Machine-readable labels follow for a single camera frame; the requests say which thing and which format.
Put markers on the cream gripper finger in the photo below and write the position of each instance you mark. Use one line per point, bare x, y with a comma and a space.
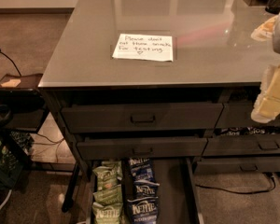
267, 105
265, 31

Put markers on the dark snack bags in drawer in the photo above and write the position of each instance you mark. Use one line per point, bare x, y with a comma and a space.
248, 131

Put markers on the top right drawer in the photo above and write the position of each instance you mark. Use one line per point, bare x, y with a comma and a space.
235, 115

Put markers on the middle right drawer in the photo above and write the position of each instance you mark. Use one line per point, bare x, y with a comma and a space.
262, 144

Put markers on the bottom right drawer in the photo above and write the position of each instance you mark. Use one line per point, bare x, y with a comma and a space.
238, 165

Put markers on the top left drawer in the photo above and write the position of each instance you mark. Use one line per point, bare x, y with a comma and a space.
141, 117

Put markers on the dark grey drawer cabinet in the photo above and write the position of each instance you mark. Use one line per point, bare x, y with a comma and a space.
215, 61

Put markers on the middle left drawer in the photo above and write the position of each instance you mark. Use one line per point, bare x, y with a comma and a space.
156, 147

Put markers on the open bottom left drawer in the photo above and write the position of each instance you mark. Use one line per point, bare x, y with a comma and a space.
177, 196

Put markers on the rear blue Kettle chip bag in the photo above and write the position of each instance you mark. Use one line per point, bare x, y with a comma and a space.
141, 169

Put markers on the blue kettle chip bag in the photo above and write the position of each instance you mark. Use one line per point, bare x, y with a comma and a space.
141, 169
144, 188
143, 210

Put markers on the middle blue Kettle chip bag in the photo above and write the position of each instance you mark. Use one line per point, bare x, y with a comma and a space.
144, 188

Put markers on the front blue Kettle chip bag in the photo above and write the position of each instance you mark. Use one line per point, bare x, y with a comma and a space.
143, 210

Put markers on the rear green Kettle chip bag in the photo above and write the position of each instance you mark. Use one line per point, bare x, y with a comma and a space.
108, 174

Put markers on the green kettle chip bag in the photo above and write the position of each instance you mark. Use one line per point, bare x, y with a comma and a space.
109, 214
108, 174
108, 196

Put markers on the middle green Kettle chip bag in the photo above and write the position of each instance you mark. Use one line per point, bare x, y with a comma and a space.
108, 196

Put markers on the front green Kettle chip bag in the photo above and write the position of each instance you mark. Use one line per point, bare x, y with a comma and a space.
109, 214

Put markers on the white handwritten paper note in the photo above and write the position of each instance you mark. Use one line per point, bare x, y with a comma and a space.
157, 48

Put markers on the dark side table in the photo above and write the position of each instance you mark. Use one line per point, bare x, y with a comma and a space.
22, 96

